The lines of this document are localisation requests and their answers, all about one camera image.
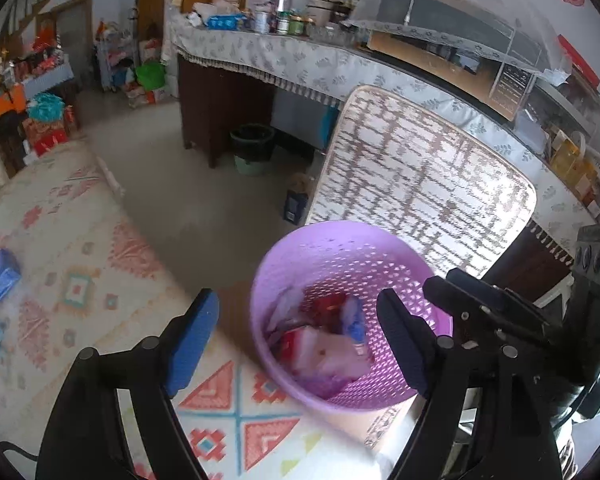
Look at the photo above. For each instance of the teal plastic bag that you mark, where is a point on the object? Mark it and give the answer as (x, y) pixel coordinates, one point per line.
(46, 107)

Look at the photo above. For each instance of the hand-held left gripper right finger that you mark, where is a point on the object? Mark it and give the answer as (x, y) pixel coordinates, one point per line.
(402, 345)

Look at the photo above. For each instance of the patterned tablecloth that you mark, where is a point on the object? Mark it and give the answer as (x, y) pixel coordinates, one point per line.
(105, 270)

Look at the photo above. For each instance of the white rack shelf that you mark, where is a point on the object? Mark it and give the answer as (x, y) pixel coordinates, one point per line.
(115, 65)

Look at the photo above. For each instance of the yellow boxes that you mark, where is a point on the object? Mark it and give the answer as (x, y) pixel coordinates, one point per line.
(575, 165)

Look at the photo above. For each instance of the clear plastic bottle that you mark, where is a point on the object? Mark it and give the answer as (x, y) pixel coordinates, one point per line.
(281, 5)

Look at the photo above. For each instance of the purple plastic basket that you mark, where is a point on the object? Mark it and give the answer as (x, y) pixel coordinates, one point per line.
(300, 255)

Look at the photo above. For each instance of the red gift boxes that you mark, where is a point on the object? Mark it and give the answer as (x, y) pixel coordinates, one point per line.
(47, 137)

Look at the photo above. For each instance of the green bin with black liner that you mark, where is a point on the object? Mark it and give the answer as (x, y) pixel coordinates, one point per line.
(252, 150)

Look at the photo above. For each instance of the dark wooden sideboard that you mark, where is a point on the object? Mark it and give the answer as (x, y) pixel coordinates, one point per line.
(215, 105)

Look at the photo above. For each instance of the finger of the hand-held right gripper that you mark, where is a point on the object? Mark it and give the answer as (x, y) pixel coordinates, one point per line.
(445, 297)
(467, 280)

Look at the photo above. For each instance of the blue tissue pack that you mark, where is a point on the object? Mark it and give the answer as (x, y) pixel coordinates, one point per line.
(224, 21)

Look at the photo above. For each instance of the blue white paper box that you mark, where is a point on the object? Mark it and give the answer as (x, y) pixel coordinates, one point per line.
(4, 275)

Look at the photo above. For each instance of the blue checkered table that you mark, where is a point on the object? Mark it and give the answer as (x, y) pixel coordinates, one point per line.
(50, 72)

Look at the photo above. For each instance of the clear plastic bag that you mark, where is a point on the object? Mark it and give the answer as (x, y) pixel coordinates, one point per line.
(285, 306)

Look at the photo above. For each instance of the orange bag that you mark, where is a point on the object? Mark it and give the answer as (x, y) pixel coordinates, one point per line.
(10, 100)

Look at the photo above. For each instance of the red foil snack packet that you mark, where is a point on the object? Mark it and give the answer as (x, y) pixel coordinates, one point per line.
(330, 305)

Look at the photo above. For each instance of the white red carton box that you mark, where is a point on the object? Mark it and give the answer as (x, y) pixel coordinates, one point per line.
(300, 344)

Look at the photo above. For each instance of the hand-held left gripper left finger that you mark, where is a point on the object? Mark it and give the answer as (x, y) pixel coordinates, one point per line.
(192, 345)

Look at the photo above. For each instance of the blue patterned plastic wrapper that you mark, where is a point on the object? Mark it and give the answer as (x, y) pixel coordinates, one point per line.
(356, 322)

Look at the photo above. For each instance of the green lidded jar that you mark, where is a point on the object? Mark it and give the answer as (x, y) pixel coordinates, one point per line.
(300, 25)

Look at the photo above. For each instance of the leaf print sideboard cloth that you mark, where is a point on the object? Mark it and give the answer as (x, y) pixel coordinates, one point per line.
(290, 65)

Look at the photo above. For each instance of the wooden door frame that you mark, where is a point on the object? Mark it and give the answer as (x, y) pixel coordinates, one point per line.
(155, 0)

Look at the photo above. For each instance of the white pink plastic wrapper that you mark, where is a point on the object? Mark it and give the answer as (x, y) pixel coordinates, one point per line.
(342, 360)

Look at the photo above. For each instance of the teal plastic bin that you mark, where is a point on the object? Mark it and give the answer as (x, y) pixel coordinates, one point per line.
(329, 125)

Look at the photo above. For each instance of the green bag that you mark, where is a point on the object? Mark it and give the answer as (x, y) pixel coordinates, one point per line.
(151, 75)

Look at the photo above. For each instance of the white tin can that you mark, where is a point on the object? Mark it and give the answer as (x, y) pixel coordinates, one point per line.
(261, 20)

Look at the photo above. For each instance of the dark blue carton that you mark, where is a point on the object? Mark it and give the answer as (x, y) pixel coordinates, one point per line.
(295, 205)

